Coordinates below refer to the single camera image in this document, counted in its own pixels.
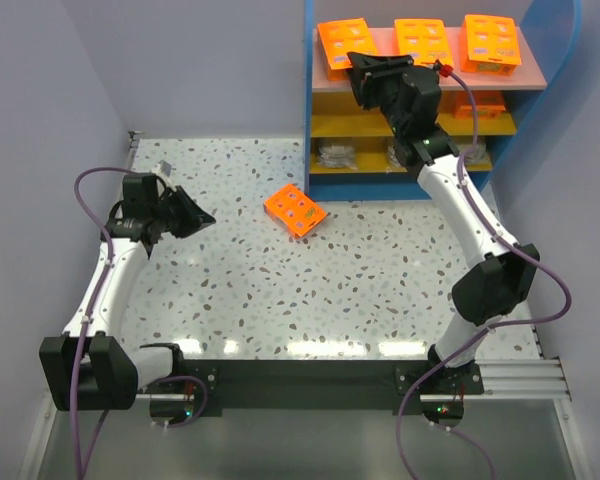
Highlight orange sponge box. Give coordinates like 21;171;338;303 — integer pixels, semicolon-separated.
394;18;454;67
317;18;378;82

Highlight bagged silver sponges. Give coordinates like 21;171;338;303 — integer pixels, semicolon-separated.
458;142;488;165
387;143;404;169
316;137;357;170

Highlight orange Scrub Mommy box top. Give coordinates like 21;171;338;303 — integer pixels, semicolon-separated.
450;90;508;119

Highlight orange scrub daddy box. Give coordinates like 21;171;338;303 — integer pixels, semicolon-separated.
458;14;522;76
263;184;327;239

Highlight orange Scrub Daddy box top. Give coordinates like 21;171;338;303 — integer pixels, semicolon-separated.
458;14;522;76

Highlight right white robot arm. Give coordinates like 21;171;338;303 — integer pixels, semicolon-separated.
347;52;539;390

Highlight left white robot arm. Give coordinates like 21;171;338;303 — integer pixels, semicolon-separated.
39;170;216;412

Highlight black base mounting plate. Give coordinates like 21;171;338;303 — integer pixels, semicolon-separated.
179;358;484;418

